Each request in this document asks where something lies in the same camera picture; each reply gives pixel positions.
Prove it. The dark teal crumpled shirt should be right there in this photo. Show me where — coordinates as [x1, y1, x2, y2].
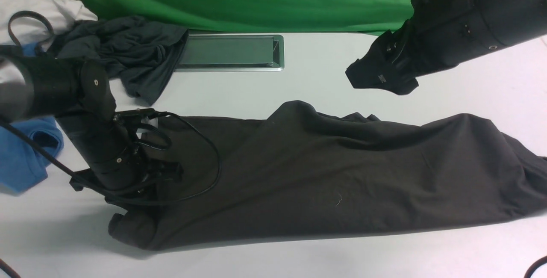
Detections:
[48, 16, 189, 105]

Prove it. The white crumpled shirt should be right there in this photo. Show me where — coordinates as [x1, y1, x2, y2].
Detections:
[0, 0, 98, 45]

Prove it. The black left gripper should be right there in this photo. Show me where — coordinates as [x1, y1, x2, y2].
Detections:
[70, 108, 183, 206]

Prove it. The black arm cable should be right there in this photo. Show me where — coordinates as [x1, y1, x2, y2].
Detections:
[523, 256, 547, 278]
[0, 11, 222, 207]

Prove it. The blue shirt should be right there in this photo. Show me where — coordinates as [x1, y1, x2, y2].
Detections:
[0, 44, 64, 195]

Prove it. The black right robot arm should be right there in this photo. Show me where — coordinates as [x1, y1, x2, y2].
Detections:
[345, 0, 547, 95]

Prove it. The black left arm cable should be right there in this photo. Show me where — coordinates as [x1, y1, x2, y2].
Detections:
[0, 11, 222, 207]

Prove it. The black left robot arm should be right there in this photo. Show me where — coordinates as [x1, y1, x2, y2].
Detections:
[1, 53, 183, 206]

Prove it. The dark gray long-sleeve shirt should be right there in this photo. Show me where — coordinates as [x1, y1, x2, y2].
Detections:
[108, 101, 547, 251]

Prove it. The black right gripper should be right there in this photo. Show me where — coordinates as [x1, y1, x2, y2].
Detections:
[345, 31, 419, 95]

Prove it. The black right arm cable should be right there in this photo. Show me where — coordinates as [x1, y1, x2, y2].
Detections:
[523, 256, 547, 278]

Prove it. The metal table cable hatch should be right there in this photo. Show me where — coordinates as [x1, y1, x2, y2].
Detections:
[176, 34, 285, 73]

